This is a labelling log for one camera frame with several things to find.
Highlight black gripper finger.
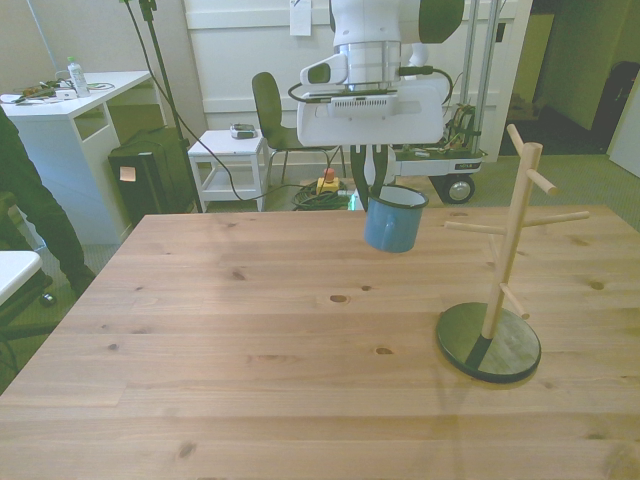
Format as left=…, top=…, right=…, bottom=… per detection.
left=371, top=144, right=389, bottom=189
left=349, top=144, right=371, bottom=212

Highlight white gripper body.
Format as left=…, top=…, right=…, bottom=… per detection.
left=296, top=79, right=446, bottom=148

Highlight blue enamel mug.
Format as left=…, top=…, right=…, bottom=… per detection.
left=362, top=184, right=430, bottom=255

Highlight wooden mug tree, black base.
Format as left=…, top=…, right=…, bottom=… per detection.
left=435, top=123, right=592, bottom=385

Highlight yellow emergency stop button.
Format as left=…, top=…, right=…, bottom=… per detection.
left=316, top=168, right=342, bottom=197

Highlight wheeled robot cart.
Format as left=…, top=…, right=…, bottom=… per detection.
left=389, top=0, right=502, bottom=207

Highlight dark wooden chair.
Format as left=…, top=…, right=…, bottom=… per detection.
left=251, top=71, right=346, bottom=187

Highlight white paper sheet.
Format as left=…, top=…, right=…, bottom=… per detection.
left=289, top=0, right=314, bottom=38

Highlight white stool table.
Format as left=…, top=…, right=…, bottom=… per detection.
left=187, top=129, right=269, bottom=214

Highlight black tripod stand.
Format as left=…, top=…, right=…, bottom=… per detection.
left=117, top=0, right=204, bottom=214

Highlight clear plastic bottle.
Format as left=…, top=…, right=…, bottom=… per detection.
left=66, top=55, right=92, bottom=99

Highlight white desk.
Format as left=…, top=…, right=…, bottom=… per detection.
left=0, top=70, right=167, bottom=247

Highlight desk clutter of tools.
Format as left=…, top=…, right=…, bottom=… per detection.
left=13, top=77, right=117, bottom=105

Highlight person in dark clothes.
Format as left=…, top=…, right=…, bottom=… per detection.
left=0, top=106, right=97, bottom=297

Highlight white office chair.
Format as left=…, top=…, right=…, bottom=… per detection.
left=0, top=249, right=57, bottom=372

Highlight coiled floor cables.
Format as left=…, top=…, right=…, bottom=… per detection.
left=291, top=181, right=362, bottom=212

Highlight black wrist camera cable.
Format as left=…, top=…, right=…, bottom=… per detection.
left=287, top=65, right=454, bottom=107

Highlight black tripod cable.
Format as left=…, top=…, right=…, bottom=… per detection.
left=124, top=0, right=304, bottom=203

